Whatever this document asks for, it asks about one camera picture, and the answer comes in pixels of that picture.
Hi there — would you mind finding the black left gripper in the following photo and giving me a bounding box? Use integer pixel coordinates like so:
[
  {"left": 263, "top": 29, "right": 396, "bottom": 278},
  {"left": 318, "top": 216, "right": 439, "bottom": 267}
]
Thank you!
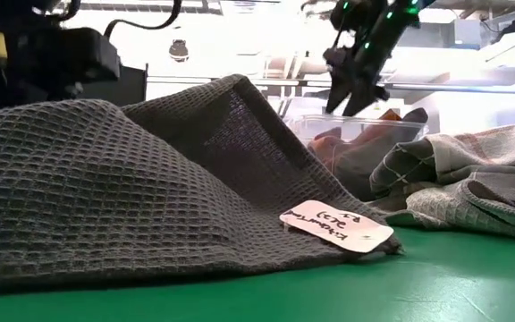
[{"left": 0, "top": 24, "right": 122, "bottom": 116}]

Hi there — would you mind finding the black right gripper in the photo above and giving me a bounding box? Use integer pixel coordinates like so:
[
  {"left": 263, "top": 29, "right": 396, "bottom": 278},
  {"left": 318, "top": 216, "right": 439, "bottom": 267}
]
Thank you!
[{"left": 322, "top": 44, "right": 391, "bottom": 118}]

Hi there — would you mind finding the dark grey plaid towel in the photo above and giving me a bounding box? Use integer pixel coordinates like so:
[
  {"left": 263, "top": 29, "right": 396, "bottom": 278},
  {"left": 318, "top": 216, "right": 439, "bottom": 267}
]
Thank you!
[{"left": 368, "top": 136, "right": 515, "bottom": 214}]

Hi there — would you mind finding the light grey waffle towel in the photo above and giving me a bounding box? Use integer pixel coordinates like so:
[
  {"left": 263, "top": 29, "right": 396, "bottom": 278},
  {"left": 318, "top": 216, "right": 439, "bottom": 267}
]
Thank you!
[{"left": 367, "top": 178, "right": 515, "bottom": 243}]

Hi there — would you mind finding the dark grey waffle towel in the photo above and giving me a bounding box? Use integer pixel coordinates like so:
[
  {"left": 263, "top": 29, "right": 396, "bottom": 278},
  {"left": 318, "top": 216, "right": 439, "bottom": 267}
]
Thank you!
[{"left": 0, "top": 73, "right": 404, "bottom": 294}]

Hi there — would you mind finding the clear plastic bin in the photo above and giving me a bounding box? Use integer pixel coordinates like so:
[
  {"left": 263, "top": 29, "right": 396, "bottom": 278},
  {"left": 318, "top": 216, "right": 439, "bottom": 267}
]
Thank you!
[{"left": 283, "top": 114, "right": 429, "bottom": 202}]

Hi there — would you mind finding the black partition panel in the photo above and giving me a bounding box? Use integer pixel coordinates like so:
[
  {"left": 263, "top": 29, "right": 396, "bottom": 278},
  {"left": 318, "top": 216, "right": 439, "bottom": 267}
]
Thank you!
[{"left": 78, "top": 64, "right": 149, "bottom": 107}]

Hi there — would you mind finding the long ceiling light bar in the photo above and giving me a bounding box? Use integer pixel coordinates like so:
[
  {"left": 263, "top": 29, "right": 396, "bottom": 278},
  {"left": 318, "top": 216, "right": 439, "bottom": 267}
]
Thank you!
[{"left": 146, "top": 75, "right": 515, "bottom": 96}]

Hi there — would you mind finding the white handwritten paper tag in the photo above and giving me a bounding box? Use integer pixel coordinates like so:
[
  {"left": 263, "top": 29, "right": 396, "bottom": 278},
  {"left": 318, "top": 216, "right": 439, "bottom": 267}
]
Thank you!
[{"left": 278, "top": 199, "right": 395, "bottom": 254}]

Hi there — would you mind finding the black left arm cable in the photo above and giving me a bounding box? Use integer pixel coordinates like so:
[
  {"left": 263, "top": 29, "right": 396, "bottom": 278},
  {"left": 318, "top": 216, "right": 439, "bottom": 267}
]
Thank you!
[{"left": 103, "top": 0, "right": 183, "bottom": 39}]

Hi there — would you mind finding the black ceiling dome camera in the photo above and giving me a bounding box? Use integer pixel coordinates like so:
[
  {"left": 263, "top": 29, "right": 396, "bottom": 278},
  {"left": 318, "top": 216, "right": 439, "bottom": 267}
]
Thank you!
[{"left": 169, "top": 38, "right": 190, "bottom": 63}]

